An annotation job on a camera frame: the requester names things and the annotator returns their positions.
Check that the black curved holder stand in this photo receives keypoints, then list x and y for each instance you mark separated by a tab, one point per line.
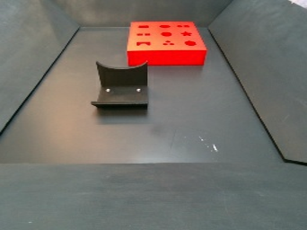
123	86

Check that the red shape sorter block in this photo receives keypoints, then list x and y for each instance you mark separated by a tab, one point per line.
165	44

